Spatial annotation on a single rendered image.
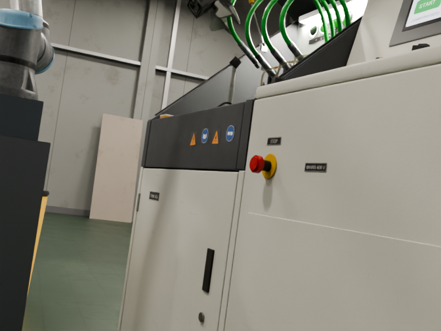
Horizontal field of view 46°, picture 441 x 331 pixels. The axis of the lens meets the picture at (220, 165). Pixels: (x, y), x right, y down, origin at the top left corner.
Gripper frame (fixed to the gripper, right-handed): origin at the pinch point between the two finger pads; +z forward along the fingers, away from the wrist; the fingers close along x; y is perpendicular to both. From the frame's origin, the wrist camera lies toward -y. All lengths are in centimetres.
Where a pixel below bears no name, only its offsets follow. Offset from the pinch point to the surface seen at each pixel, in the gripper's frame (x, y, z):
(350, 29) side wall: 28.4, -7.6, 23.7
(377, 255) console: 63, 44, 57
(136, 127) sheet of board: -848, -209, -154
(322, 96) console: 52, 27, 33
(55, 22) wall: -813, -196, -403
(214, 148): 11.5, 33.8, 26.6
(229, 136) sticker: 19.0, 31.9, 27.0
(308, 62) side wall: 28.8, 8.6, 24.5
